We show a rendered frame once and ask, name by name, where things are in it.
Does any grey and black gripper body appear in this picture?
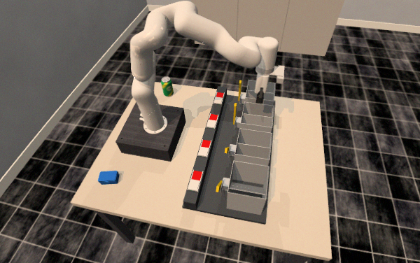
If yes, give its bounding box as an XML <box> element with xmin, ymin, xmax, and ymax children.
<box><xmin>255</xmin><ymin>70</ymin><xmax>270</xmax><ymax>94</ymax></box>

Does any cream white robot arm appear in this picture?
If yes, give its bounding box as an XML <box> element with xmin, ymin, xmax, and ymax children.
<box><xmin>130</xmin><ymin>1</ymin><xmax>284</xmax><ymax>134</ymax></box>

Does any small blue box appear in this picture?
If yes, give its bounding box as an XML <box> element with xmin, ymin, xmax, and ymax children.
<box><xmin>98</xmin><ymin>171</ymin><xmax>120</xmax><ymax>185</ymax></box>

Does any green and yellow drink can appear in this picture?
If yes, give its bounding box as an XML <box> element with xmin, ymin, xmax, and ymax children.
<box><xmin>161</xmin><ymin>77</ymin><xmax>174</xmax><ymax>97</ymax></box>

